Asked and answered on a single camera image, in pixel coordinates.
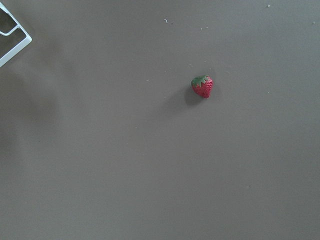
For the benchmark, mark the red strawberry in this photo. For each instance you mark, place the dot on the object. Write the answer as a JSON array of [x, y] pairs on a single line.
[[202, 86]]

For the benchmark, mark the white wire cup rack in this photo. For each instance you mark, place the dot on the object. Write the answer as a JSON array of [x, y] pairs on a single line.
[[13, 37]]

